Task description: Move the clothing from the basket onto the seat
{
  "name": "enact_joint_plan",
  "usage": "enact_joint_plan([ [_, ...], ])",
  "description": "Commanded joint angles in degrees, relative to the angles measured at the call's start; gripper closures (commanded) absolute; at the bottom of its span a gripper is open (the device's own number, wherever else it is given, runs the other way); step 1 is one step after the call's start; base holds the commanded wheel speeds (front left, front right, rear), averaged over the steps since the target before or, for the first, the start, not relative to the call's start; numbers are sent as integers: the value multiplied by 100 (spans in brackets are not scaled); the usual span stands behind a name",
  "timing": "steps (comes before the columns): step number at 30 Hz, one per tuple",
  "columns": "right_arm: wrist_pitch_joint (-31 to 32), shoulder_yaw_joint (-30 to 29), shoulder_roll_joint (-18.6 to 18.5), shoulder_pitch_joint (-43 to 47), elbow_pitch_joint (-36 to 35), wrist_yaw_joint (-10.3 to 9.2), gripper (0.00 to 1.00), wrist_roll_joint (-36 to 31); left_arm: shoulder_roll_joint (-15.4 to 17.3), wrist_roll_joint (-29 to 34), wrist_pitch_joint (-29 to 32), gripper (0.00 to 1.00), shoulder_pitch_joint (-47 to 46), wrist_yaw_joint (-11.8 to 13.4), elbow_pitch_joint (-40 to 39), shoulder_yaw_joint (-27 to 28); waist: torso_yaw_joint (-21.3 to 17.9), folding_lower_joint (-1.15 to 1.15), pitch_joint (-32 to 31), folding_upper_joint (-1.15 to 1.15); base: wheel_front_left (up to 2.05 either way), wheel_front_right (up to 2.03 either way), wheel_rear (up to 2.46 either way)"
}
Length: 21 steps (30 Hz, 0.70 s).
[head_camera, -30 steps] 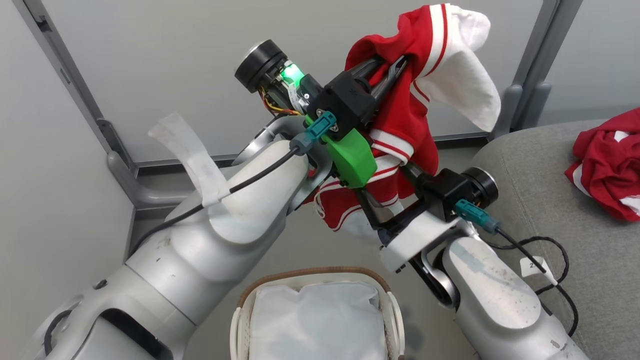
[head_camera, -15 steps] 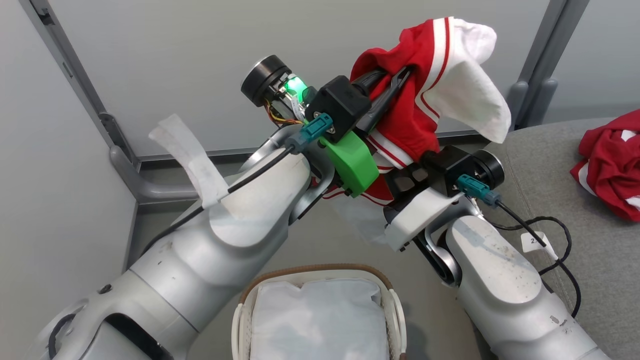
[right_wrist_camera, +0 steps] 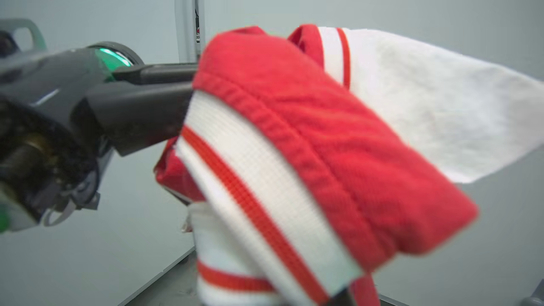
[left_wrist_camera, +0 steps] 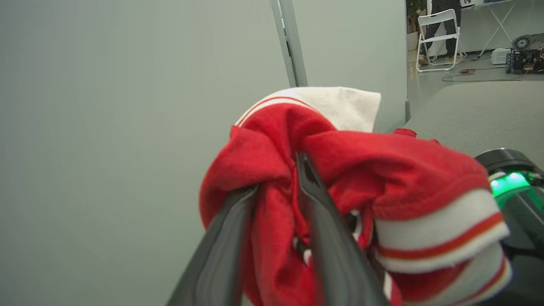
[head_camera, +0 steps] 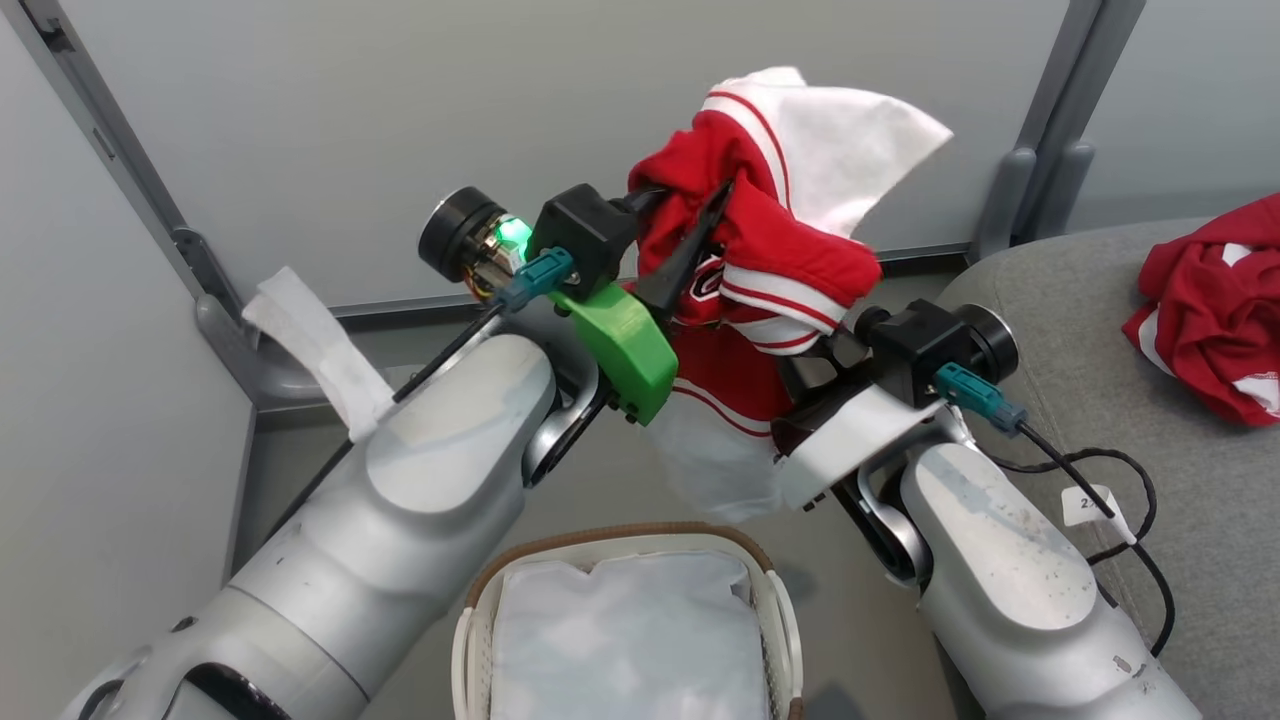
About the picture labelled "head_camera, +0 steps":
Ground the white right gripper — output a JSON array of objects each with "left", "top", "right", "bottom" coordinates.
[{"left": 776, "top": 350, "right": 948, "bottom": 513}]

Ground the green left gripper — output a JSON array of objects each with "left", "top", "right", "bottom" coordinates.
[{"left": 548, "top": 178, "right": 738, "bottom": 428}]

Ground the red white striped jacket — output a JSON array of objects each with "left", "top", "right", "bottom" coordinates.
[{"left": 627, "top": 66, "right": 955, "bottom": 527}]

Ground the red jersey with black number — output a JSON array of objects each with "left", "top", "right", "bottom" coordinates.
[{"left": 1122, "top": 193, "right": 1280, "bottom": 429}]

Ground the grey fabric sofa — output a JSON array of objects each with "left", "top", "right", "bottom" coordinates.
[{"left": 933, "top": 215, "right": 1280, "bottom": 720}]

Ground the white laundry basket brown rim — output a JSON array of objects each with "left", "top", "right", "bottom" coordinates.
[{"left": 451, "top": 521, "right": 805, "bottom": 720}]

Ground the white basket liner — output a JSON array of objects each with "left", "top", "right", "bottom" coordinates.
[{"left": 488, "top": 548, "right": 773, "bottom": 720}]

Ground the white tape strip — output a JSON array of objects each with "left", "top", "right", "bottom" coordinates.
[{"left": 241, "top": 264, "right": 398, "bottom": 443}]

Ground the grey partition foot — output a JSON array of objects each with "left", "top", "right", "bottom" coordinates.
[{"left": 194, "top": 293, "right": 426, "bottom": 413}]

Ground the teal left cable connector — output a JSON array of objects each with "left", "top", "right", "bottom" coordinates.
[{"left": 493, "top": 247, "right": 578, "bottom": 313}]

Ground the teal cable connector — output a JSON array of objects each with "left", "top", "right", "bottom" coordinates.
[
  {"left": 934, "top": 361, "right": 1031, "bottom": 438},
  {"left": 493, "top": 247, "right": 578, "bottom": 313}
]

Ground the teal right cable connector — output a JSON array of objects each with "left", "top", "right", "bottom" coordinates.
[{"left": 934, "top": 361, "right": 1031, "bottom": 438}]

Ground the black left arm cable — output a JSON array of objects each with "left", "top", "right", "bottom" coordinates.
[{"left": 262, "top": 303, "right": 508, "bottom": 546}]

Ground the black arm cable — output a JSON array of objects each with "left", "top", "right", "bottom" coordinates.
[
  {"left": 983, "top": 420, "right": 1178, "bottom": 659},
  {"left": 262, "top": 303, "right": 508, "bottom": 546}
]

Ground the white cable tag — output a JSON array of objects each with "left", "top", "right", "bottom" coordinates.
[{"left": 1059, "top": 484, "right": 1139, "bottom": 547}]

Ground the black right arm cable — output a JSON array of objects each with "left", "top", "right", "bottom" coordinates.
[{"left": 983, "top": 420, "right": 1178, "bottom": 659}]

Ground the grey partition post with hinge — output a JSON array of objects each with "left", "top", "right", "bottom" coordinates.
[{"left": 0, "top": 0, "right": 246, "bottom": 326}]

